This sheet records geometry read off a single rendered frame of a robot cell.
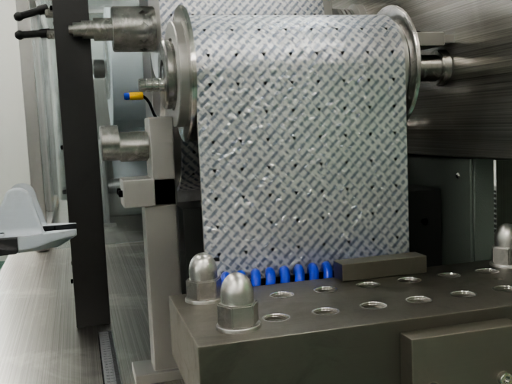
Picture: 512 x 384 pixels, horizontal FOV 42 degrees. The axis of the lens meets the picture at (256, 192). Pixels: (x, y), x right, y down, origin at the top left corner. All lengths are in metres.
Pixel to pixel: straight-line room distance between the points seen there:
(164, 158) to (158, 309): 0.17
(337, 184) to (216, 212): 0.14
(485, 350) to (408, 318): 0.07
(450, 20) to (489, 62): 0.10
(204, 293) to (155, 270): 0.17
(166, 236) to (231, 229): 0.10
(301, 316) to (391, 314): 0.07
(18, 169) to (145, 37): 5.33
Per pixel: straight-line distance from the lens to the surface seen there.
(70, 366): 0.89
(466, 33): 0.82
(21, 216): 0.65
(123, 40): 0.97
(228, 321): 0.53
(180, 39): 0.70
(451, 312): 0.58
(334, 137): 0.73
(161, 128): 0.75
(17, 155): 6.26
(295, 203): 0.71
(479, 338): 0.58
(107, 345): 0.95
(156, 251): 0.77
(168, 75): 0.71
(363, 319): 0.56
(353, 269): 0.68
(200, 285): 0.62
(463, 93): 0.82
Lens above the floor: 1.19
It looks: 6 degrees down
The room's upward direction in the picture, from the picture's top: 3 degrees counter-clockwise
